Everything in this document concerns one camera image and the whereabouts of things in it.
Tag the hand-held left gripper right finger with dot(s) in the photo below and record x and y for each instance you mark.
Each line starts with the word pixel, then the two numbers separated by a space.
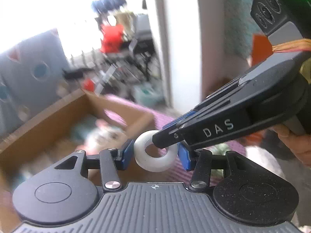
pixel 184 157

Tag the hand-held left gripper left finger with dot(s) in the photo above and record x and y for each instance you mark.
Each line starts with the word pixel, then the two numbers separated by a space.
pixel 126 154

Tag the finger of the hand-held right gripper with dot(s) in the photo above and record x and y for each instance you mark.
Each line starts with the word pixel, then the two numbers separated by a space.
pixel 206 132
pixel 184 119

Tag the pink plush doll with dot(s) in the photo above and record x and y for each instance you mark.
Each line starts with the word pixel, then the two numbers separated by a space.
pixel 97 138

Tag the brown cardboard box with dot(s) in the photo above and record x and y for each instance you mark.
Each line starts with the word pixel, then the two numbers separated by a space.
pixel 48 126

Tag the person's right hand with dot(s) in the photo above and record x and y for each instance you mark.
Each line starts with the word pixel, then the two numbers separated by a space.
pixel 296 148

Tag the green scrunchie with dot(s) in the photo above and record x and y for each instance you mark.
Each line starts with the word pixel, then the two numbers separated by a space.
pixel 222 148

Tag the green white plastic bag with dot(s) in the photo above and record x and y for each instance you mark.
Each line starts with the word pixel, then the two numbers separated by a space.
pixel 148 93

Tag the orange rubber band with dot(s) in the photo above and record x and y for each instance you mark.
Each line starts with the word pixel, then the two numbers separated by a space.
pixel 289 46

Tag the small red object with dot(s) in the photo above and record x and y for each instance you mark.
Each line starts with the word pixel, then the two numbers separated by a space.
pixel 88 85

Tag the grey wheelchair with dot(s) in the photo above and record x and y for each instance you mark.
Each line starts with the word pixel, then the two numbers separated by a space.
pixel 136 53

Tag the black padded rest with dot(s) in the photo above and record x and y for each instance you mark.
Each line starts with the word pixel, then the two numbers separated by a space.
pixel 77 72

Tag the red plastic bag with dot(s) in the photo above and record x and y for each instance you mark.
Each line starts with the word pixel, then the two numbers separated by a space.
pixel 111 37

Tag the blue bedsheet with circles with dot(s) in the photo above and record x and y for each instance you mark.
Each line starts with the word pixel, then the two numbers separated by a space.
pixel 31 77

